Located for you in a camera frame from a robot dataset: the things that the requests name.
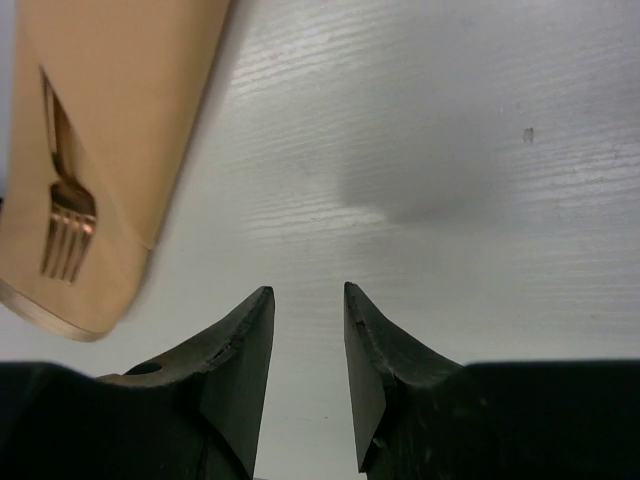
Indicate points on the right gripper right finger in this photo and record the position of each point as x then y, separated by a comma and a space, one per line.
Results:
419, 415

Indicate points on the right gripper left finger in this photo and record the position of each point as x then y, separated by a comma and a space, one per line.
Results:
192, 412

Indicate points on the copper fork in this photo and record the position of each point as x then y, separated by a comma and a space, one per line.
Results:
73, 211

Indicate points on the peach satin napkin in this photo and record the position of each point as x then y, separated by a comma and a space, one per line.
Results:
131, 76

